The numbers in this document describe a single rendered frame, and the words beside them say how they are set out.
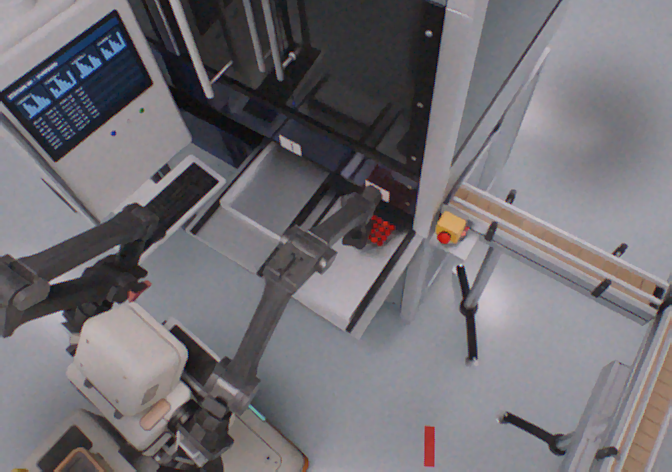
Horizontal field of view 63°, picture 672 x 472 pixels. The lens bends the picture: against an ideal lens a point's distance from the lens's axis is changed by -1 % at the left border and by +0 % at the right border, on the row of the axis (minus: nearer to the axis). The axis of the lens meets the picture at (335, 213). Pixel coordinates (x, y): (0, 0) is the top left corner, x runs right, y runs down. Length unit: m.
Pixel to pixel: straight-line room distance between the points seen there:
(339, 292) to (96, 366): 0.76
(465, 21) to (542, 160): 2.14
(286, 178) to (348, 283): 0.45
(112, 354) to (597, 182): 2.57
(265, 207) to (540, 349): 1.45
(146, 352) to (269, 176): 0.90
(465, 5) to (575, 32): 2.82
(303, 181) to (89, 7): 0.84
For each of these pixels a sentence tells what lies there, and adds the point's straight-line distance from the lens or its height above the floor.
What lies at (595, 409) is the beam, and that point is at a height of 0.55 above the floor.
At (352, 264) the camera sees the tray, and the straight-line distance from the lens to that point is 1.79.
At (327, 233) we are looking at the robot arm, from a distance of 1.20.
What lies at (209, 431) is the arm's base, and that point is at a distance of 1.35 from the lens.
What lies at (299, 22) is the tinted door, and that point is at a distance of 1.40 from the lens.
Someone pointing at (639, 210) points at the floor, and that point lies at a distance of 3.19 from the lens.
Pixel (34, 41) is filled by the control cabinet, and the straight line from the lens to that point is 1.67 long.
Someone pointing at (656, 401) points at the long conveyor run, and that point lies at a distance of 1.79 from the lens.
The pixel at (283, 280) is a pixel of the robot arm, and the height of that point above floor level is 1.54.
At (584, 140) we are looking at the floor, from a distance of 3.33.
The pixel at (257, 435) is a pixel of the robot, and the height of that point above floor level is 0.28.
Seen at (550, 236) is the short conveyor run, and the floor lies 0.93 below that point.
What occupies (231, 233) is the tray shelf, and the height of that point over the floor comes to 0.88.
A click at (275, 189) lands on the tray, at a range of 1.94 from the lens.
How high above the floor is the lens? 2.52
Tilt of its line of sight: 61 degrees down
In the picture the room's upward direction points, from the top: 6 degrees counter-clockwise
